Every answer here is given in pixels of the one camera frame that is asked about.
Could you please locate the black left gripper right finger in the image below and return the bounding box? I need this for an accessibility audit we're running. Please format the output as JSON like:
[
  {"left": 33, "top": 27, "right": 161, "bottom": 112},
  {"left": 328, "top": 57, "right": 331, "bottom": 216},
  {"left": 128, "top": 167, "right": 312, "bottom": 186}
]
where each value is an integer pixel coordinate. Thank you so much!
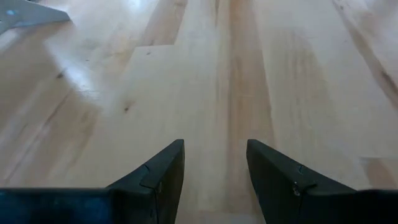
[{"left": 246, "top": 139, "right": 398, "bottom": 224}]

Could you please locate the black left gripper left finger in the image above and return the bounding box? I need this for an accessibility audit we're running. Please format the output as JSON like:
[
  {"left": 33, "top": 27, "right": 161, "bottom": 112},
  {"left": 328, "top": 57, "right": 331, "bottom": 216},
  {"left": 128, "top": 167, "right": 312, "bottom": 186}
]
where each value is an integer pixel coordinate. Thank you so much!
[{"left": 0, "top": 139, "right": 185, "bottom": 224}]

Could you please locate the white perforated pegboard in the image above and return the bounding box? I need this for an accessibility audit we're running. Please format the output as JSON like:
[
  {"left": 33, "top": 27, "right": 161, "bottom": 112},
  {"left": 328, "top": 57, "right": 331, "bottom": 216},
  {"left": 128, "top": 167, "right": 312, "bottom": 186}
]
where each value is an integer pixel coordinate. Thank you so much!
[{"left": 0, "top": 0, "right": 71, "bottom": 35}]

